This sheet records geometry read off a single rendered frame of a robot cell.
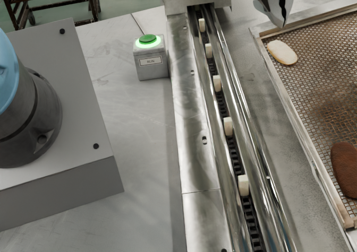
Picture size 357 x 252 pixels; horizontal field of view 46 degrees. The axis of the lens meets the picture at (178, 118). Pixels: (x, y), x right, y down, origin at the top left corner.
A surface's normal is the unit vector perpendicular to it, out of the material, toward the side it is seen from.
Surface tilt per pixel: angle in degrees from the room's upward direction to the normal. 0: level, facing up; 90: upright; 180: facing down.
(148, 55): 90
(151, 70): 90
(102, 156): 40
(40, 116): 96
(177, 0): 90
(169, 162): 0
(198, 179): 0
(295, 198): 0
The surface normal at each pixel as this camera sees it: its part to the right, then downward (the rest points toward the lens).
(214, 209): -0.13, -0.80
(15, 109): 0.86, 0.51
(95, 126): 0.10, -0.26
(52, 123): 0.95, 0.17
